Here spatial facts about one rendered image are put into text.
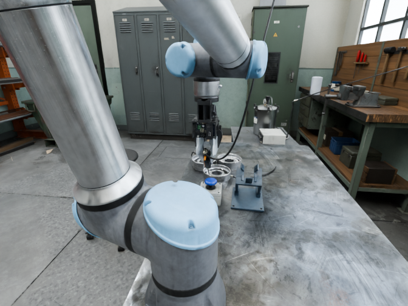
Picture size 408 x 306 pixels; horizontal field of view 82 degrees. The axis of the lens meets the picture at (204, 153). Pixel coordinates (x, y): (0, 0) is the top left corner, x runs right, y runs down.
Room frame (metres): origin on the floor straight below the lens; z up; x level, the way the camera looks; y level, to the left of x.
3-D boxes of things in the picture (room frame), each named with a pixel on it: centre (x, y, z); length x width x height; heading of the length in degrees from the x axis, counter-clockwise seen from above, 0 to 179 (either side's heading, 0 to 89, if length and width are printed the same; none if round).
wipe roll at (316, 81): (2.81, -1.30, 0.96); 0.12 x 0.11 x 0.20; 83
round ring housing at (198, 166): (0.92, 0.00, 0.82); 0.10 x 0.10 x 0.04
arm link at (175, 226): (0.32, 0.04, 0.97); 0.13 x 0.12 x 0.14; 63
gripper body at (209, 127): (0.69, -0.01, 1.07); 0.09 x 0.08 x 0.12; 170
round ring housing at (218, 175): (0.80, -0.05, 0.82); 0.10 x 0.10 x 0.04
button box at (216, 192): (0.66, -0.02, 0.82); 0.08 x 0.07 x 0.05; 173
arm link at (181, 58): (0.60, 0.02, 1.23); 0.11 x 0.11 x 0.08; 63
